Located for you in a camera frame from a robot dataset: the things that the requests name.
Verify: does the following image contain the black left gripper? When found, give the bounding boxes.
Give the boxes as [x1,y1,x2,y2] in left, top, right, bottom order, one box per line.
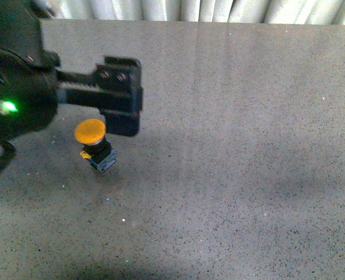
[57,57,143,137]

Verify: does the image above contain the yellow push button switch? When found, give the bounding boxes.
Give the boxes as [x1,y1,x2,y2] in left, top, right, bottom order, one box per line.
[74,118,117,173]

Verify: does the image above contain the black cable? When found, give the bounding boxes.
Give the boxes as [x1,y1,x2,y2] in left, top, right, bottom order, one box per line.
[0,139,17,184]

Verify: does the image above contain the white pleated curtain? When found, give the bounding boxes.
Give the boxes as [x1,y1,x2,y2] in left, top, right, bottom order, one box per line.
[43,0,345,25]

